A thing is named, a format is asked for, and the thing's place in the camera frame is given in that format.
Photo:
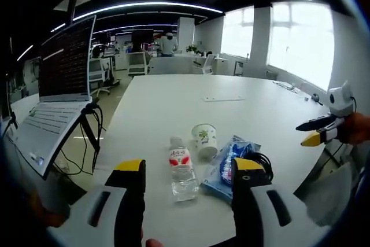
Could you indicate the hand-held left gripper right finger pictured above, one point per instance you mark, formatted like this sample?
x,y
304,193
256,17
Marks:
x,y
260,218

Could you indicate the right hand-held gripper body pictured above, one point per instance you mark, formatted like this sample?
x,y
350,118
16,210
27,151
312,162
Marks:
x,y
341,101

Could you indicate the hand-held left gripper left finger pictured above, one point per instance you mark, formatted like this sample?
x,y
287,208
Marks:
x,y
86,218

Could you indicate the blue plastic packet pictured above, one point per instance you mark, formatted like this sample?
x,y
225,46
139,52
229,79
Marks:
x,y
219,174

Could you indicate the clear plastic water bottle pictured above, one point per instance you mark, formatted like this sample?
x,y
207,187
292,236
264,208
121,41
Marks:
x,y
182,171

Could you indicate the white paper cup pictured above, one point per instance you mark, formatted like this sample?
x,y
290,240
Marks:
x,y
204,140

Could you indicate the person's right hand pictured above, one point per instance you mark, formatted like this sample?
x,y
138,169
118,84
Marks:
x,y
357,129

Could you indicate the person's left hand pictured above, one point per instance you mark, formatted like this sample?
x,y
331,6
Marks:
x,y
154,243

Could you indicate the small black object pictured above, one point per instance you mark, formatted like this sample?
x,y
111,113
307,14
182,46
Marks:
x,y
317,98

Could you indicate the grey chair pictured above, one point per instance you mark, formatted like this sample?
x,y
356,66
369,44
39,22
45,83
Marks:
x,y
329,198

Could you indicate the large window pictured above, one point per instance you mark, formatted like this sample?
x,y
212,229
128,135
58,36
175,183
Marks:
x,y
237,31
300,41

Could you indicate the white table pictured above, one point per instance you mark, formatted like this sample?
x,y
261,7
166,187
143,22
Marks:
x,y
179,105

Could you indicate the green potted plant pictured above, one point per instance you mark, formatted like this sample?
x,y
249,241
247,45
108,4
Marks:
x,y
192,48

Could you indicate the white office chair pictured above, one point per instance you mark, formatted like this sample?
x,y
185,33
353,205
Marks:
x,y
138,63
99,73

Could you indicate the silver laptop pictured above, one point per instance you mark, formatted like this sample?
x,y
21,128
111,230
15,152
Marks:
x,y
66,64

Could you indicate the curved ceiling light strip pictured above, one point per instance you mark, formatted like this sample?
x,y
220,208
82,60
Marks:
x,y
150,5

